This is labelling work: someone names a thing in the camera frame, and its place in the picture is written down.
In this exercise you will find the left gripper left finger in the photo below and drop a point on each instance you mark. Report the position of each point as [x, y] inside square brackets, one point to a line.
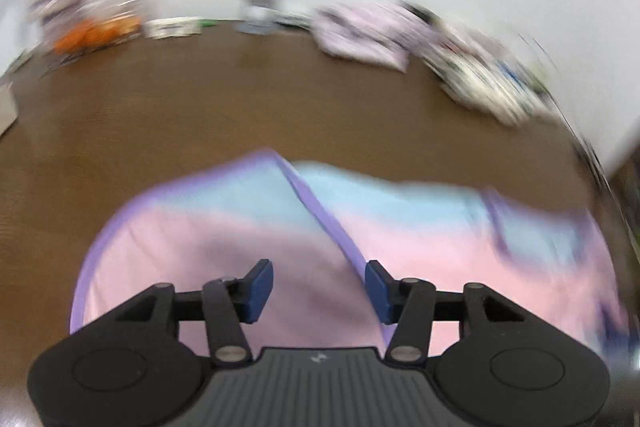
[147, 360]

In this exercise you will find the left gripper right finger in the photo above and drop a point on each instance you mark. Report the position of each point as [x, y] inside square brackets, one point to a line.
[490, 361]

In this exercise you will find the pink blue garment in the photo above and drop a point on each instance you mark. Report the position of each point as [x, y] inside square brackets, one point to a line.
[320, 226]

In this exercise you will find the cream teal floral garment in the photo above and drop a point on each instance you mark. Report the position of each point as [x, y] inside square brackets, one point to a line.
[505, 75]

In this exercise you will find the purple tissue box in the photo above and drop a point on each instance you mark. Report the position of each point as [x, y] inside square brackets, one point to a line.
[8, 107]

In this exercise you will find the clear box of oranges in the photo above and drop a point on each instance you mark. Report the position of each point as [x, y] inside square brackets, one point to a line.
[97, 25]

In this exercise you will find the white small power strip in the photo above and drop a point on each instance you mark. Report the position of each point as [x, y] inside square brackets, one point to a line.
[172, 27]

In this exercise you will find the pink floral folded garment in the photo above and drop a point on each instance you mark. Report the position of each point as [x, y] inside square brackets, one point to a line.
[378, 34]

